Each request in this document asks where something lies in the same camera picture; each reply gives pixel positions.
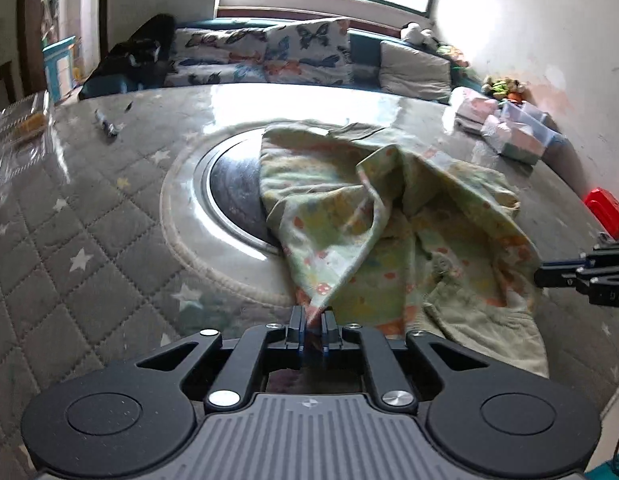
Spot green patterned children's garment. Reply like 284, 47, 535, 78
259, 125, 549, 376

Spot red plastic stool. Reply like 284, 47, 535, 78
584, 188, 619, 240

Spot clear plastic storage box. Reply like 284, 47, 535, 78
500, 101, 564, 146

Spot grey quilted star table cover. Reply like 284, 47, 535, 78
0, 84, 601, 479

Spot yellow green plush toys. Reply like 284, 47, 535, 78
481, 76, 526, 104

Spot round black induction cooktop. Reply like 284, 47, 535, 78
200, 129, 280, 256

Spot grey cushion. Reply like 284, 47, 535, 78
379, 41, 451, 102

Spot white plush toy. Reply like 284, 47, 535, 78
401, 22, 439, 50

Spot small grey pen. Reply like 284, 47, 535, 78
94, 110, 119, 139

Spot butterfly pillow right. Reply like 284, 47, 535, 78
262, 18, 353, 86

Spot butterfly pillow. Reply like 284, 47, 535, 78
262, 18, 353, 86
164, 27, 267, 87

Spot butterfly pillow left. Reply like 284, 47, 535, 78
164, 27, 267, 87

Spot blue sofa bench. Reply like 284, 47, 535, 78
78, 18, 480, 101

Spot black clothing pile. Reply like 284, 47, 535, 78
78, 14, 176, 101

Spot light blue cabinet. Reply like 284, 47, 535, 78
42, 36, 76, 103

